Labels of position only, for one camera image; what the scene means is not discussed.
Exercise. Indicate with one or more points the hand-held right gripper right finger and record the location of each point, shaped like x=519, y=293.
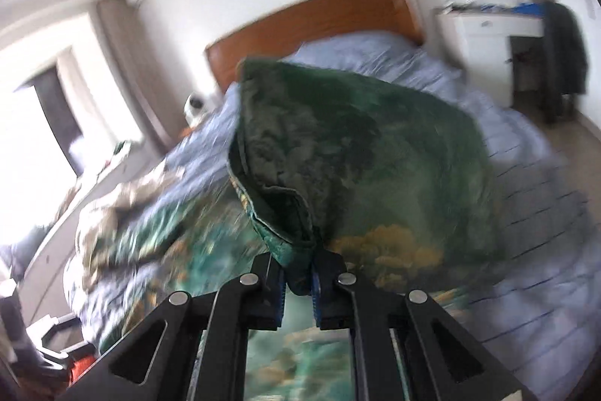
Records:
x=325, y=303

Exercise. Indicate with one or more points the orange object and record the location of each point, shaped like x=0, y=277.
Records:
x=83, y=370

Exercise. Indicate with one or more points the beige curtain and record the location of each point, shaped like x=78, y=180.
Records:
x=126, y=62

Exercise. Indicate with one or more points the wooden headboard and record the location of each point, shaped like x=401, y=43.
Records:
x=328, y=20

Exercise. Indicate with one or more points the dark wooden chair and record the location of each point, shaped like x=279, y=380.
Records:
x=526, y=67

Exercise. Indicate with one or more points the dark jacket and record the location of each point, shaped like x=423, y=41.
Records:
x=563, y=53

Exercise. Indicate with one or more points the blue checked bed sheet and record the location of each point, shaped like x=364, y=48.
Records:
x=530, y=241

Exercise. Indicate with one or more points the black frame object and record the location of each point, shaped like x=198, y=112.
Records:
x=47, y=335

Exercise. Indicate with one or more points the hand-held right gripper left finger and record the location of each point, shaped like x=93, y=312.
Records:
x=266, y=298

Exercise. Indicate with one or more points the bright window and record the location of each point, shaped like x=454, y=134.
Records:
x=28, y=138

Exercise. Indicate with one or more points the white round device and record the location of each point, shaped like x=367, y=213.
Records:
x=194, y=106

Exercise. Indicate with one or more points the green printed garment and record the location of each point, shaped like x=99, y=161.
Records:
x=366, y=156

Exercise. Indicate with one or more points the white desk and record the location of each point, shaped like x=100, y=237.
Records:
x=483, y=34

